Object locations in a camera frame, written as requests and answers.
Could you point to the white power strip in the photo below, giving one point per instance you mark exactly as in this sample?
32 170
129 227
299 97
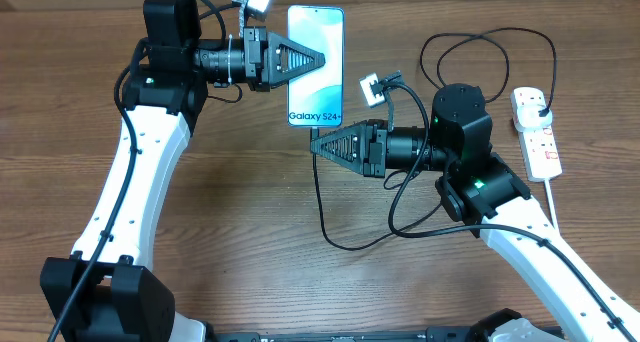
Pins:
539 148

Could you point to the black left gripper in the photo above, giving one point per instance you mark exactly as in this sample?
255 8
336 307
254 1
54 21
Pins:
256 42

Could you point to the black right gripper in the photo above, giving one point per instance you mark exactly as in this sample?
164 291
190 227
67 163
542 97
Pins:
362 146

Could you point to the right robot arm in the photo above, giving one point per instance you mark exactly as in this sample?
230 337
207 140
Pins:
482 194

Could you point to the Samsung Galaxy smartphone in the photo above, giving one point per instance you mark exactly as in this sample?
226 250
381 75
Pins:
315 98

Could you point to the white charger plug adapter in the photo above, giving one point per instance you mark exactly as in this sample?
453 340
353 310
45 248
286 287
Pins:
531 118

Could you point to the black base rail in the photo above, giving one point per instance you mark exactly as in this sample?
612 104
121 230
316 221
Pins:
431 334

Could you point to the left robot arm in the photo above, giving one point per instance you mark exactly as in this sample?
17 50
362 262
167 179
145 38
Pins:
105 290

